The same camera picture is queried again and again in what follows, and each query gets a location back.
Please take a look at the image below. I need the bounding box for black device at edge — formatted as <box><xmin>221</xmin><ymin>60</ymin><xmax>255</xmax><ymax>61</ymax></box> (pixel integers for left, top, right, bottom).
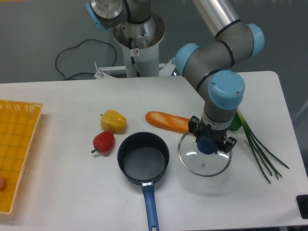
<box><xmin>296</xmin><ymin>194</ymin><xmax>308</xmax><ymax>219</ymax></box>

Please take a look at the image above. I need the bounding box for red bell pepper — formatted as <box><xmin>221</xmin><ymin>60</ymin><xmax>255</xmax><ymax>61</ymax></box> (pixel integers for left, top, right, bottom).
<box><xmin>91</xmin><ymin>131</ymin><xmax>115</xmax><ymax>154</ymax></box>

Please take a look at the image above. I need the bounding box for glass lid blue knob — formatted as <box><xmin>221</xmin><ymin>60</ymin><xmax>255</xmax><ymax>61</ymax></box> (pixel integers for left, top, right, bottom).
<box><xmin>178</xmin><ymin>132</ymin><xmax>232</xmax><ymax>177</ymax></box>

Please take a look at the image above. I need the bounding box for orange baguette bread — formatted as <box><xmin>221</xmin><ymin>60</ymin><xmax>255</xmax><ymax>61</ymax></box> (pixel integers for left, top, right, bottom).
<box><xmin>145</xmin><ymin>111</ymin><xmax>189</xmax><ymax>134</ymax></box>

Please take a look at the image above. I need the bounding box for yellow bell pepper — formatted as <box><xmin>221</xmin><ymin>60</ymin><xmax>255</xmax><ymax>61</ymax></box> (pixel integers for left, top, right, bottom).
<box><xmin>100</xmin><ymin>109</ymin><xmax>127</xmax><ymax>134</ymax></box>

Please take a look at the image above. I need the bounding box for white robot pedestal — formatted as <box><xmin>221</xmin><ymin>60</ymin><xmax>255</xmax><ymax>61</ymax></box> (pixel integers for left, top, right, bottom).
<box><xmin>94</xmin><ymin>12</ymin><xmax>175</xmax><ymax>77</ymax></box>

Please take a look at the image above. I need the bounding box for green bell pepper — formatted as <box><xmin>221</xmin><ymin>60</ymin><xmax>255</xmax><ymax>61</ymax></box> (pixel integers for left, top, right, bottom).
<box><xmin>229</xmin><ymin>113</ymin><xmax>242</xmax><ymax>131</ymax></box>

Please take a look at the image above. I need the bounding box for dark saucepan blue handle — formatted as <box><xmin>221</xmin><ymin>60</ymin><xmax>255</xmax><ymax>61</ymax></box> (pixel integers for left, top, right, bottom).
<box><xmin>117</xmin><ymin>132</ymin><xmax>169</xmax><ymax>231</ymax></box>

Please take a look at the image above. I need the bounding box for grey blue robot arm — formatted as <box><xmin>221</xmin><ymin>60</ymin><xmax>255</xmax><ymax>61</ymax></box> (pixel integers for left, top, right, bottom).
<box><xmin>85</xmin><ymin>0</ymin><xmax>265</xmax><ymax>153</ymax></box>

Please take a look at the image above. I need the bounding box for green onion stalk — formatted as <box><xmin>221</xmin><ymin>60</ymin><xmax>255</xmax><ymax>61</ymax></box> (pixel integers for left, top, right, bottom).
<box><xmin>236</xmin><ymin>109</ymin><xmax>290</xmax><ymax>184</ymax></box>

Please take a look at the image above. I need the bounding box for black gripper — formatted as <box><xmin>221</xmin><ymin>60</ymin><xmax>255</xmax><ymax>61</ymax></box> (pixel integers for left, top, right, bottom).
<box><xmin>188</xmin><ymin>115</ymin><xmax>237</xmax><ymax>154</ymax></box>

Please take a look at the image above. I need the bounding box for black cable on floor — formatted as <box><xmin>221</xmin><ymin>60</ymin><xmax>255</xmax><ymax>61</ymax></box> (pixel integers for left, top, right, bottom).
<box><xmin>55</xmin><ymin>38</ymin><xmax>117</xmax><ymax>81</ymax></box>

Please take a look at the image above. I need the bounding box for yellow woven basket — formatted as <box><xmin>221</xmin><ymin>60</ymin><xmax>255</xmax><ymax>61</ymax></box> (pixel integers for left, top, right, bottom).
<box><xmin>0</xmin><ymin>100</ymin><xmax>43</xmax><ymax>215</ymax></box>

